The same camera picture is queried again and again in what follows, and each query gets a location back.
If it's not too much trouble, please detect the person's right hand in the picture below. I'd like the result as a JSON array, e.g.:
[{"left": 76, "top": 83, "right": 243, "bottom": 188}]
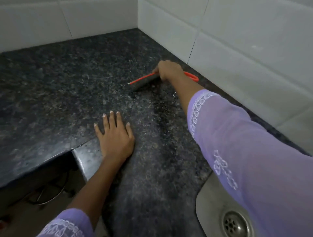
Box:
[{"left": 152, "top": 60, "right": 184, "bottom": 83}]

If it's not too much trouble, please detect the person's left hand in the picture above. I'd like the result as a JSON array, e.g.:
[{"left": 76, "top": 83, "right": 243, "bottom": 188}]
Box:
[{"left": 94, "top": 111, "right": 135, "bottom": 160}]

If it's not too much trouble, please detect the orange handled squeegee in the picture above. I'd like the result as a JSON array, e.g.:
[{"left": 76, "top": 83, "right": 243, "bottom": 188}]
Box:
[{"left": 127, "top": 71, "right": 199, "bottom": 92}]

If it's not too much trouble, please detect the person's left forearm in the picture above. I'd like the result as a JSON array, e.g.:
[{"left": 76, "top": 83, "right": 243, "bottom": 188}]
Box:
[{"left": 66, "top": 153, "right": 134, "bottom": 227}]

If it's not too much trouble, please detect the person's right forearm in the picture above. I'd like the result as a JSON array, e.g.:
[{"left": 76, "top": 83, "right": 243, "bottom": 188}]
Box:
[{"left": 170, "top": 73, "right": 206, "bottom": 116}]

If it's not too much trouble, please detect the purple embroidered sleeve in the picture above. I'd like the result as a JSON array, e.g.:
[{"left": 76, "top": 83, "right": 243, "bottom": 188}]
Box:
[
  {"left": 187, "top": 89, "right": 313, "bottom": 237},
  {"left": 36, "top": 208, "right": 94, "bottom": 237}
]

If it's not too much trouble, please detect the steel sink basin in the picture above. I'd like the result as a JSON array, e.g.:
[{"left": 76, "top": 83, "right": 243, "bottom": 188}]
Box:
[{"left": 195, "top": 171, "right": 269, "bottom": 237}]

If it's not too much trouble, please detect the round steel sink drain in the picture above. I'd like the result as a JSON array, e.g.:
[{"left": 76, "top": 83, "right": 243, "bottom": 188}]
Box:
[{"left": 221, "top": 210, "right": 255, "bottom": 237}]

